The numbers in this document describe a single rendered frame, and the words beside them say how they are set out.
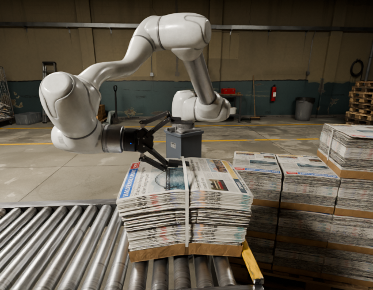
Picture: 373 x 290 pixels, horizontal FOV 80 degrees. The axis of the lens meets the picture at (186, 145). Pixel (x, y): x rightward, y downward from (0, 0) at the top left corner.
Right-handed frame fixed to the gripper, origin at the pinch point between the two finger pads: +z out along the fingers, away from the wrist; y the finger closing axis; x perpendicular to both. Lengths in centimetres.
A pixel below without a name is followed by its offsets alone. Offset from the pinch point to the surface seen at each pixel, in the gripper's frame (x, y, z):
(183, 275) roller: 20.0, 34.1, 0.3
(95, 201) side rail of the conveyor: -23, 38, -38
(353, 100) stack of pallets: -554, 11, 521
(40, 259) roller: 11, 38, -45
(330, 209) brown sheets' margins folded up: -35, 45, 87
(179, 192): 13.5, 10.8, -2.2
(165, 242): 13.9, 27.8, -5.5
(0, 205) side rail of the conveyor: -23, 41, -80
